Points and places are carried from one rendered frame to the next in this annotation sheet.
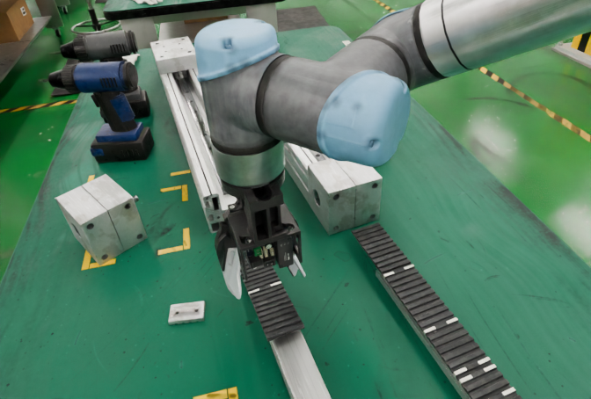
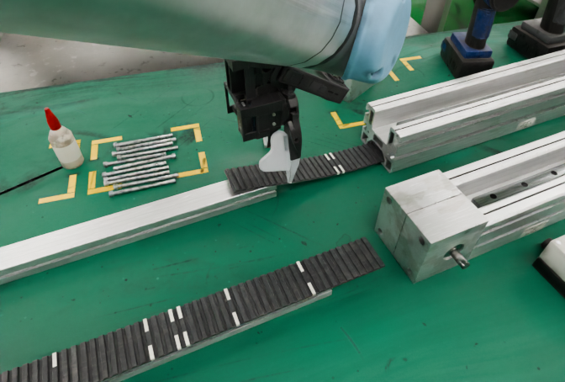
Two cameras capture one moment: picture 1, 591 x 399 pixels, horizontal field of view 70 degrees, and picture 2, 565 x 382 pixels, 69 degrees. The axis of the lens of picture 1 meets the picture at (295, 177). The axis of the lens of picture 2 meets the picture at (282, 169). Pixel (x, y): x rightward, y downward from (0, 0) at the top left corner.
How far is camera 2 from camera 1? 55 cm
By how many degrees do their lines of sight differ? 62
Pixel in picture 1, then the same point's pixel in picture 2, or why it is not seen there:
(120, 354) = not seen: hidden behind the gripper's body
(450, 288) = (302, 350)
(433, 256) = (355, 341)
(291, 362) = (210, 190)
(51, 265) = not seen: hidden behind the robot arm
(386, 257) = (324, 267)
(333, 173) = (426, 193)
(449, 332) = (222, 313)
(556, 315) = not seen: outside the picture
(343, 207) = (390, 220)
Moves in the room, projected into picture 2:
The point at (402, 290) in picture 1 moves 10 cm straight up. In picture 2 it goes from (277, 276) to (277, 229)
